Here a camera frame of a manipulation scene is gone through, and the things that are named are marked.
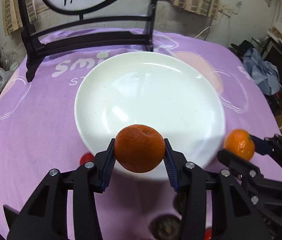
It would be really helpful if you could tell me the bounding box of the bright orange mandarin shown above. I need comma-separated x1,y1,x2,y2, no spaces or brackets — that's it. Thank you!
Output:
223,129,255,161

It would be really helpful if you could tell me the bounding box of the white oval plate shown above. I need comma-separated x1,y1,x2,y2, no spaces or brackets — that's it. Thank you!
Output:
74,51,226,168

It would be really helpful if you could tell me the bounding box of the blue clothes pile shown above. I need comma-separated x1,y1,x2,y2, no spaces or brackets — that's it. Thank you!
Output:
243,48,281,96

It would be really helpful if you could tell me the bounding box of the white power cable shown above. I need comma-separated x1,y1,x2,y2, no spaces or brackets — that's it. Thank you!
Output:
194,0,247,40

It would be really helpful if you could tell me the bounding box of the dark brown dried fruit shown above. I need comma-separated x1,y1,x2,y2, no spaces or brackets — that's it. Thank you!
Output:
149,215,181,240

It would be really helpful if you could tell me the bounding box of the purple tablecloth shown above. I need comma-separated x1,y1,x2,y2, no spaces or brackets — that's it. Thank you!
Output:
0,31,279,239

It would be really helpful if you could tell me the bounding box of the red cherry tomato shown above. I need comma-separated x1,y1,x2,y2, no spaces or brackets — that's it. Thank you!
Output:
79,152,94,166

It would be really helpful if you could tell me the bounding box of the left checkered curtain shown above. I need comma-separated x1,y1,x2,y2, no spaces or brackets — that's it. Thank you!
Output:
2,0,48,36

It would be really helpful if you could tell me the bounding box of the small red tomato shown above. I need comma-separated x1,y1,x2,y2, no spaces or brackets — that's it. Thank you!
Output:
204,228,212,240

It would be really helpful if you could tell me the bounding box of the dark orange mandarin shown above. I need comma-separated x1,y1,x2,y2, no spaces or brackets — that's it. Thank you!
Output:
114,125,165,173

